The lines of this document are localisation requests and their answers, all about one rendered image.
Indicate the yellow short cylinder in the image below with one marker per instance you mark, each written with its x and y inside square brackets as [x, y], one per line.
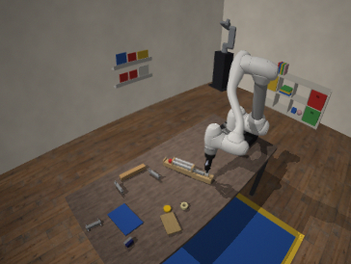
[167, 208]

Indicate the tan flat board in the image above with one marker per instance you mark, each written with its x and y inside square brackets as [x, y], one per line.
[170, 223]

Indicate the blue flat rectangular pad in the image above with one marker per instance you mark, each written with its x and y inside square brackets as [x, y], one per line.
[125, 219]

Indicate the tan wooden bar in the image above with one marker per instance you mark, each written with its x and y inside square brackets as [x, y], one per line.
[131, 172]

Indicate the cream roll of masking tape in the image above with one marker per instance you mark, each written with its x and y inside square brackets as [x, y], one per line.
[184, 207]

